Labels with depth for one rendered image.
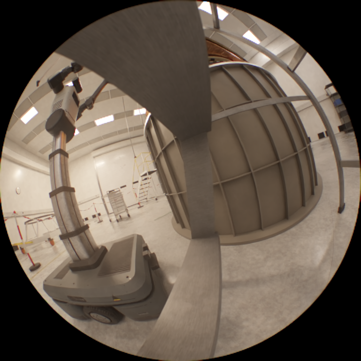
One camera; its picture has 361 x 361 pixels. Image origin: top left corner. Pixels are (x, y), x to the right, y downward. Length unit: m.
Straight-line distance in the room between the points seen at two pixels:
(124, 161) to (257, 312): 9.03
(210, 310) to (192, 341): 0.06
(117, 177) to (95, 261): 8.28
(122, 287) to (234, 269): 0.47
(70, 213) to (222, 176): 0.82
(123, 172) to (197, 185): 8.46
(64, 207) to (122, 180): 8.08
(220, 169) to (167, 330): 0.66
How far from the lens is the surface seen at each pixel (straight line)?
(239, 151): 0.63
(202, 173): 0.27
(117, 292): 0.41
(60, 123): 0.77
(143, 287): 0.39
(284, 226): 0.77
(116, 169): 8.83
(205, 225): 0.32
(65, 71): 1.02
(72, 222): 0.59
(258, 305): 0.51
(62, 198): 0.60
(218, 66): 0.93
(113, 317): 0.59
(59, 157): 0.68
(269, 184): 0.68
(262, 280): 0.55
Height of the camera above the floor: 0.48
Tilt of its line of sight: level
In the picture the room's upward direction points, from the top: 20 degrees counter-clockwise
